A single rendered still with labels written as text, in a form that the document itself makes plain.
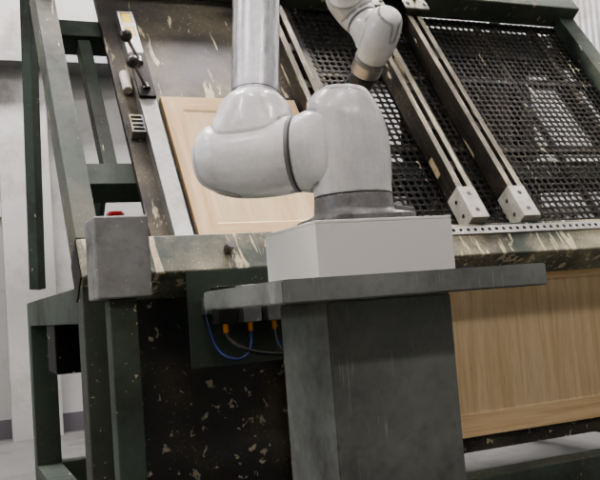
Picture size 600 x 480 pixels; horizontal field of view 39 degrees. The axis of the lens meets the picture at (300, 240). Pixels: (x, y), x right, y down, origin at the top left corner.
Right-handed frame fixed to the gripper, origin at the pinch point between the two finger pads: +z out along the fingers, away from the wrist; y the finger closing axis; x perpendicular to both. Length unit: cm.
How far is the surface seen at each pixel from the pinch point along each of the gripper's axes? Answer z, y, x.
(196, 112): 6.5, 12.0, 42.3
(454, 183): 1.8, -23.6, -30.5
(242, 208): 6.5, -26.6, 37.8
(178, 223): 4, -33, 58
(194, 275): 4, -51, 57
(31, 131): 70, 70, 81
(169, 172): 4, -15, 57
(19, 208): 255, 198, 69
